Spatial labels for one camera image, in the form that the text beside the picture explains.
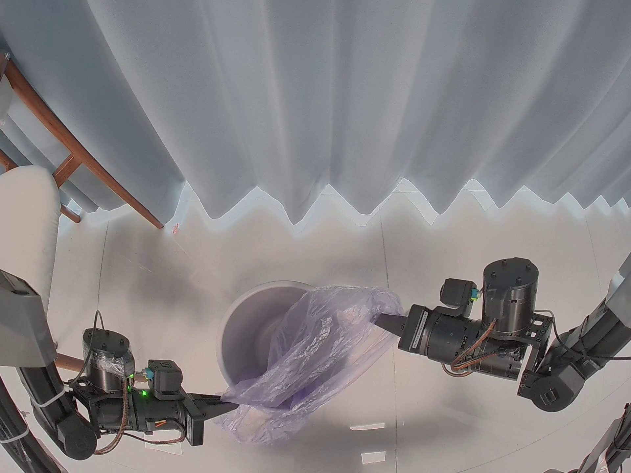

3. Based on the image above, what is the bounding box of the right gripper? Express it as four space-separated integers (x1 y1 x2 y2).
376 304 489 363

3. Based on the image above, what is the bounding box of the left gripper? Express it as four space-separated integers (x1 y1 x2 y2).
130 391 237 447

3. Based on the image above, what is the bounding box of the purple plastic bag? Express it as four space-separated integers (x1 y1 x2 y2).
220 285 406 446

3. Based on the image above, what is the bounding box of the white trash bin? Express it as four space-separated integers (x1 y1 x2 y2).
217 280 321 393

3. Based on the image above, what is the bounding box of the pale blue curtain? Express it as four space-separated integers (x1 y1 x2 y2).
0 0 631 228

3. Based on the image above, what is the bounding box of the wooden chair with cream cushions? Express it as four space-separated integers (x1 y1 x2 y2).
0 52 166 378

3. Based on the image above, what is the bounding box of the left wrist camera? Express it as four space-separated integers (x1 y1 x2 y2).
145 359 184 400

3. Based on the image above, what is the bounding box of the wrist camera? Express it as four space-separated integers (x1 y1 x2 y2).
145 359 184 400
439 278 480 318

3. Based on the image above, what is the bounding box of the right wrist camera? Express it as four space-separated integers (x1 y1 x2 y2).
439 278 480 318

